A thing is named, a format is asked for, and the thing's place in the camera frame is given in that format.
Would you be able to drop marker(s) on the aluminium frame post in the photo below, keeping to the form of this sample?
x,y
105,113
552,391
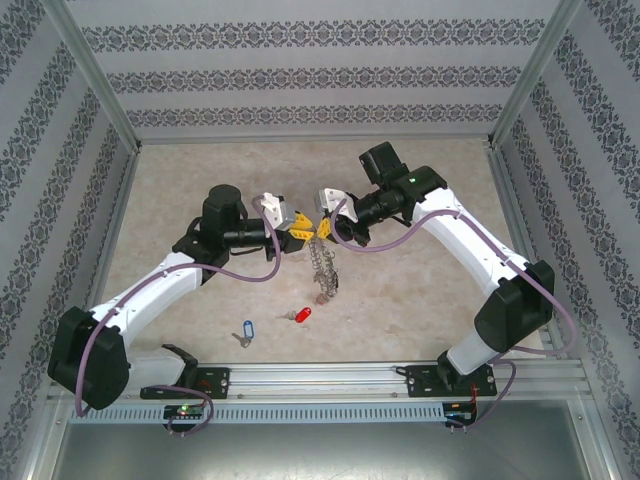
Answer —
x,y
93,75
597,440
534,75
42,440

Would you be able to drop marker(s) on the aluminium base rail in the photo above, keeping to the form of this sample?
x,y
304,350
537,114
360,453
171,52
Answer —
x,y
320,380

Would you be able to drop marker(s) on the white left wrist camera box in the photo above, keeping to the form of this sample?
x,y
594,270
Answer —
x,y
280,212

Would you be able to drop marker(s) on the aluminium back rail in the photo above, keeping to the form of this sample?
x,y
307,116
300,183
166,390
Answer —
x,y
320,138

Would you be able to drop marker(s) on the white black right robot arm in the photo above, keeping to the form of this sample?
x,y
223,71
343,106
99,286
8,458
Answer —
x,y
475,240

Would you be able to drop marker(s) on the grey metal shelf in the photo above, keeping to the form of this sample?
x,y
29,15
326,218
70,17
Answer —
x,y
320,455

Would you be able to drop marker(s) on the silver key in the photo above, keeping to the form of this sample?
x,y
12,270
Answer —
x,y
240,340
288,315

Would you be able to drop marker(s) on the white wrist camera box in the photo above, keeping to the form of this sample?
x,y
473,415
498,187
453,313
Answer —
x,y
280,212
332,202

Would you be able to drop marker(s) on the small circuit board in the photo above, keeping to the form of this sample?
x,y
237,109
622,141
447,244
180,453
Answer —
x,y
457,412
185,411

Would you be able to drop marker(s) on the aluminium side rail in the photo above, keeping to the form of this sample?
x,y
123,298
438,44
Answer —
x,y
122,200
510,200

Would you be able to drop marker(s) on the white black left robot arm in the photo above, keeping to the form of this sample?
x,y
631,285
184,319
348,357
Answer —
x,y
150,295

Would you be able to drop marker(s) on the blue key tag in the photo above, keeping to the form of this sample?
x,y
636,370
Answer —
x,y
248,329

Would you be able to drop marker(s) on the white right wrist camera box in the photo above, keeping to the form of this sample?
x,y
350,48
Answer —
x,y
332,202

